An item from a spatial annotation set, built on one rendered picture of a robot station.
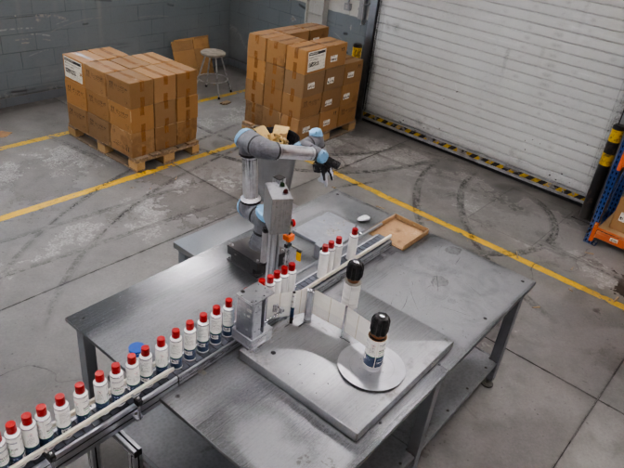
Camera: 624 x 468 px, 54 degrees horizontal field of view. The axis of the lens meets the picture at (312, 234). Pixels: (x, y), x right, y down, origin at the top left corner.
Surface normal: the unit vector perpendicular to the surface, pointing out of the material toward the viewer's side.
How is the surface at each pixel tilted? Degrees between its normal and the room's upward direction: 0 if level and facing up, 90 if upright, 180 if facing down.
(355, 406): 0
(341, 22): 90
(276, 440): 0
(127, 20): 90
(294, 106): 90
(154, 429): 1
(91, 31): 90
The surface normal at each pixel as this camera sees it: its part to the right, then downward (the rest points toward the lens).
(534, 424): 0.11, -0.85
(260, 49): -0.62, 0.36
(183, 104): 0.73, 0.40
